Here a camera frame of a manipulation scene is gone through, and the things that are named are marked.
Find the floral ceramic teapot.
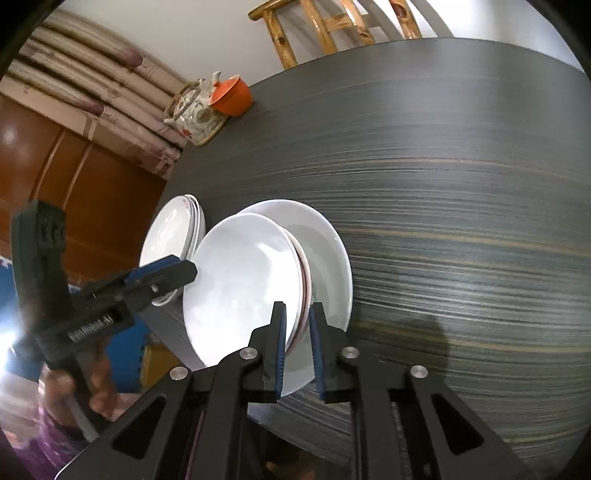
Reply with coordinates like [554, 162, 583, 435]
[163, 71, 230, 148]

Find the person's left forearm purple sleeve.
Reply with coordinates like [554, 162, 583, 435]
[36, 405, 95, 468]

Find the brown wooden cabinet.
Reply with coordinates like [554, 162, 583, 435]
[0, 91, 168, 280]

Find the wooden chair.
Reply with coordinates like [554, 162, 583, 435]
[248, 0, 422, 71]

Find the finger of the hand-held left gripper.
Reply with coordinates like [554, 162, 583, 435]
[131, 261, 199, 313]
[82, 256, 195, 299]

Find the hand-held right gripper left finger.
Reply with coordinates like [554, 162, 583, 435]
[55, 301, 288, 480]

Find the large white floral plate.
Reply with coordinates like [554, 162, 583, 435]
[139, 194, 202, 304]

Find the large white bowl pink outside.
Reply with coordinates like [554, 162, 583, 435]
[237, 198, 354, 398]

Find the stack of beige folded blankets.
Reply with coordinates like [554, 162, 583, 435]
[0, 9, 195, 179]

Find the orange cup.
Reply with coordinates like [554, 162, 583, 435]
[209, 76, 254, 117]

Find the person's left hand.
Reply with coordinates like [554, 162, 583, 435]
[40, 342, 121, 422]

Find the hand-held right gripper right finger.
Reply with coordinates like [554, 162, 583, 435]
[309, 302, 542, 480]

